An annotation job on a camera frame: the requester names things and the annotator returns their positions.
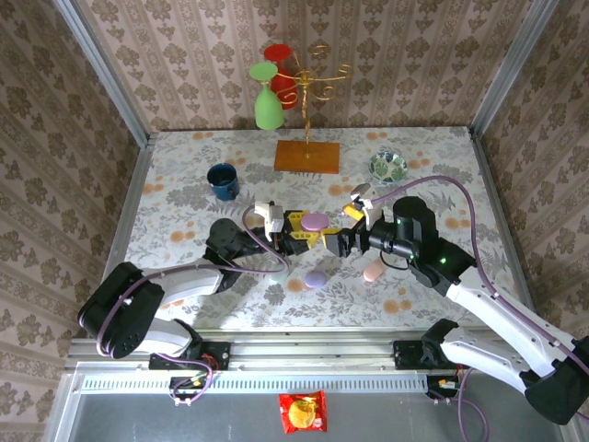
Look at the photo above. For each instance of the dark blue mug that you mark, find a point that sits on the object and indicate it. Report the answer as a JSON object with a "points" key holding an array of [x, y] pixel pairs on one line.
{"points": [[227, 186]]}

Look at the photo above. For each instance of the green leaf patterned bowl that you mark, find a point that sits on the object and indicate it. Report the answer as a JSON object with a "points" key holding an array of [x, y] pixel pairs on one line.
{"points": [[389, 166]]}

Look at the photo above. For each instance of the purple oval earbud case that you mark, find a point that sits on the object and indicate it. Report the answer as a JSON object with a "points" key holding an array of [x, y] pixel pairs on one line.
{"points": [[314, 222], [315, 279]]}

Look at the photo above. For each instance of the aluminium table side rail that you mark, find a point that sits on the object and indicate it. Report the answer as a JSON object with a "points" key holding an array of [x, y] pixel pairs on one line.
{"points": [[133, 198], [492, 184]]}

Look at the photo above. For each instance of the small black connector box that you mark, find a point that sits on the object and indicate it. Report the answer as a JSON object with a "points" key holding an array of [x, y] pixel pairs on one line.
{"points": [[437, 389], [181, 389]]}

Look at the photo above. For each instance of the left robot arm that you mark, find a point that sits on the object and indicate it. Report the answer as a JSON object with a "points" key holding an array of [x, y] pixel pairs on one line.
{"points": [[184, 281]]}

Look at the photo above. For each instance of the aluminium mounting rail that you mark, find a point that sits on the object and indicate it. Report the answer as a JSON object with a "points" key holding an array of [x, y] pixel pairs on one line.
{"points": [[313, 350]]}

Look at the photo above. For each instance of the red snack packet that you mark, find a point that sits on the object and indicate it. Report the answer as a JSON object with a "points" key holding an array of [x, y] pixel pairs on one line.
{"points": [[301, 412]]}

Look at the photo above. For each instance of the mint green earbud case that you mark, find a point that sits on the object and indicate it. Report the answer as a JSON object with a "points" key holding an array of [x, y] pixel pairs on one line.
{"points": [[277, 277]]}

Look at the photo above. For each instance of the green wine glass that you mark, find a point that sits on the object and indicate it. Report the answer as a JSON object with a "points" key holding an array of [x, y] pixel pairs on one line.
{"points": [[269, 110]]}

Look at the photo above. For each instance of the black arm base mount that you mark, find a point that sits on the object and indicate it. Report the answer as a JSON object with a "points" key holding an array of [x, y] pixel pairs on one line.
{"points": [[216, 354], [407, 357]]}

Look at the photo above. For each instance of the pink oval earbud case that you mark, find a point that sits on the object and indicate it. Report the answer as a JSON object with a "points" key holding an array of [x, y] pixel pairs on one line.
{"points": [[373, 271]]}

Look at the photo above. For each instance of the gold rack with wooden base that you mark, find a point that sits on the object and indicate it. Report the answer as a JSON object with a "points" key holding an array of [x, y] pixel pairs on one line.
{"points": [[306, 156]]}

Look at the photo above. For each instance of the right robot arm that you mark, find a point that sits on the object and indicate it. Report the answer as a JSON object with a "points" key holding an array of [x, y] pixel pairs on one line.
{"points": [[497, 304]]}

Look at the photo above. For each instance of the red wine glass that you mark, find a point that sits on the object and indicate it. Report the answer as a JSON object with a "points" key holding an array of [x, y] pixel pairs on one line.
{"points": [[277, 52]]}

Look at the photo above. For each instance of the floral patterned table cover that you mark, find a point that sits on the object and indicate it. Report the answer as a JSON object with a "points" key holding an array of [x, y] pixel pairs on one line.
{"points": [[322, 313]]}

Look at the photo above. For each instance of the aluminium corner post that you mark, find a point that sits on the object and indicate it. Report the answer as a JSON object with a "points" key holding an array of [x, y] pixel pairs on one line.
{"points": [[103, 73], [511, 69]]}

